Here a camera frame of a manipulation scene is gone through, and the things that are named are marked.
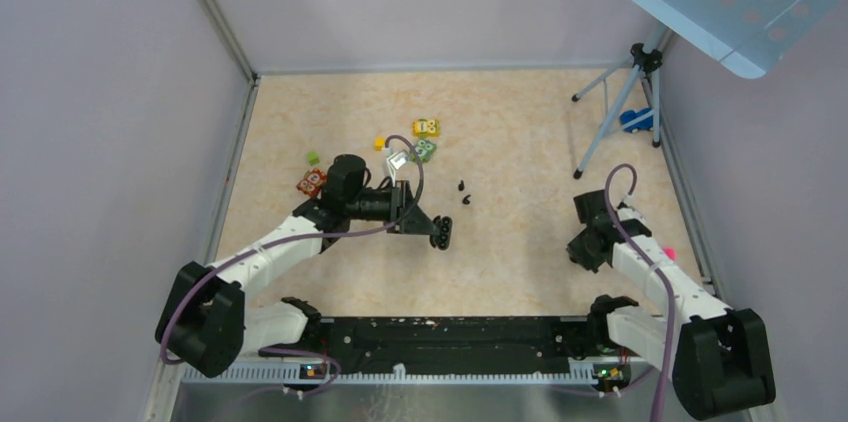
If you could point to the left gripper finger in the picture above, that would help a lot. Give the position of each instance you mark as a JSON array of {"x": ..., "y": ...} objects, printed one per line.
[
  {"x": 410, "y": 207},
  {"x": 419, "y": 227}
]

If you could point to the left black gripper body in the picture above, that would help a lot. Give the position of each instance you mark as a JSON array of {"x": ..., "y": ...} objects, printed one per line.
[{"x": 384, "y": 205}]

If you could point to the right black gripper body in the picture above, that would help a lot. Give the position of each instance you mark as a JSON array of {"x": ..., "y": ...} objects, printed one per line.
[{"x": 578, "y": 247}]

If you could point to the black earbud charging case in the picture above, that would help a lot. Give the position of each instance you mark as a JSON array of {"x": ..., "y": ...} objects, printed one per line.
[{"x": 440, "y": 237}]

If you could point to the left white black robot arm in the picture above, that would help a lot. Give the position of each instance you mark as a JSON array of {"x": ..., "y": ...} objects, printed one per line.
[{"x": 207, "y": 323}]

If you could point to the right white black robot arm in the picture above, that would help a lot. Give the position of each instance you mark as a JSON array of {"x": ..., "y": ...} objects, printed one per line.
[{"x": 719, "y": 356}]

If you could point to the green number block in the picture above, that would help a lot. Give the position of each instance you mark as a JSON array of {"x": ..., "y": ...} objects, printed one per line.
[{"x": 423, "y": 150}]

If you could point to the pink marker pen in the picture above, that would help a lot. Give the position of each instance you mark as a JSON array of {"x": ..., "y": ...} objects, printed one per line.
[{"x": 668, "y": 252}]

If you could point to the red number block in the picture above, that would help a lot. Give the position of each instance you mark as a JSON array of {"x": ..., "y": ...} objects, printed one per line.
[{"x": 312, "y": 182}]

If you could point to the yellow number block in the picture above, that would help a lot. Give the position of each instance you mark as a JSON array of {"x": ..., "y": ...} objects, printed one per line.
[{"x": 426, "y": 127}]

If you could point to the small green cube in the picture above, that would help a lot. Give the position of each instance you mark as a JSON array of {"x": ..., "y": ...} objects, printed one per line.
[{"x": 312, "y": 158}]

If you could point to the blue toy car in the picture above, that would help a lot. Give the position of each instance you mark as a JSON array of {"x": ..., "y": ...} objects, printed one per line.
[{"x": 633, "y": 121}]

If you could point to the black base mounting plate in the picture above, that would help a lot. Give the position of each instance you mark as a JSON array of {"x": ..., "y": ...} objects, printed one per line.
[{"x": 465, "y": 346}]

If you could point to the light blue tripod stand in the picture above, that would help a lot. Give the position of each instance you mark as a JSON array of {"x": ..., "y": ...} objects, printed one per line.
[{"x": 643, "y": 62}]

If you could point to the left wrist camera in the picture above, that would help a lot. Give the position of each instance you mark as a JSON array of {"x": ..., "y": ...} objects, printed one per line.
[{"x": 394, "y": 160}]

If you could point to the white cable duct strip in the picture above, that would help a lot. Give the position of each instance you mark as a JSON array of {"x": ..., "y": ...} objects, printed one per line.
[{"x": 287, "y": 373}]

